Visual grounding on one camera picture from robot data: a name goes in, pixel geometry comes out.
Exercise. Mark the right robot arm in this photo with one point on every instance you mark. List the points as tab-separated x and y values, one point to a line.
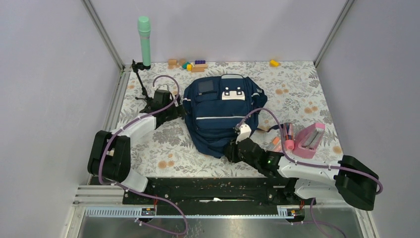
348	179

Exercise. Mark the black tripod stand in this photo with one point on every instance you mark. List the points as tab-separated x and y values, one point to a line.
136	66

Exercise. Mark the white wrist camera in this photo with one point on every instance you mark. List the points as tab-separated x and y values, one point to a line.
243	132
161	87

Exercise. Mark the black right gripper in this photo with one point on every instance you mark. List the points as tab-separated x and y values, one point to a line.
230	152

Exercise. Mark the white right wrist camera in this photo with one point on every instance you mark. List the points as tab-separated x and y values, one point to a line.
243	132

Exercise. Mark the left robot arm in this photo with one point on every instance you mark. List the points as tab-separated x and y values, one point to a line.
110	156

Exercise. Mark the navy blue student backpack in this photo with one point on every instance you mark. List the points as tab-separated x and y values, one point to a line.
214	105

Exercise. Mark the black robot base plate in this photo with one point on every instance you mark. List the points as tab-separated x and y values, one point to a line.
240	195

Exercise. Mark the long wooden block front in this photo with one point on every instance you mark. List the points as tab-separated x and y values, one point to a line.
197	69

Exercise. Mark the long wooden block rear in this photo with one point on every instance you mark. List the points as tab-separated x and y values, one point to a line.
204	65

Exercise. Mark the yellow block far right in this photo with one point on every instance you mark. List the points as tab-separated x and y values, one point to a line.
273	63

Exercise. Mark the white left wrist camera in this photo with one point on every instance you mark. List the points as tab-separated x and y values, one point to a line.
161	87

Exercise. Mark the slotted metal cable rail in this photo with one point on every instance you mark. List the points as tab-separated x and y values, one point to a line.
149	212

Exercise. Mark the long wooden block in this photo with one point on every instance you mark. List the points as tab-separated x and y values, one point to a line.
204	65
197	69

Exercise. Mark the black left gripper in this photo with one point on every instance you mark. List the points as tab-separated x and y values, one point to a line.
179	111

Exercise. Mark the light wooden cube block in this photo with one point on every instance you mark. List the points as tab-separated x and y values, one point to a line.
172	62

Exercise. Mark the pink box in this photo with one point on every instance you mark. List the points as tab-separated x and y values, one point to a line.
308	140

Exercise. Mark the green microphone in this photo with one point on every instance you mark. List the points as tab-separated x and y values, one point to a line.
144	30

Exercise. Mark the orange highlighter pen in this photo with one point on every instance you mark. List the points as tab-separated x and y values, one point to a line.
274	142

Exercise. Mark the teal toy block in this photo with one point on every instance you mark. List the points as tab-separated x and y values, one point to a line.
185	65

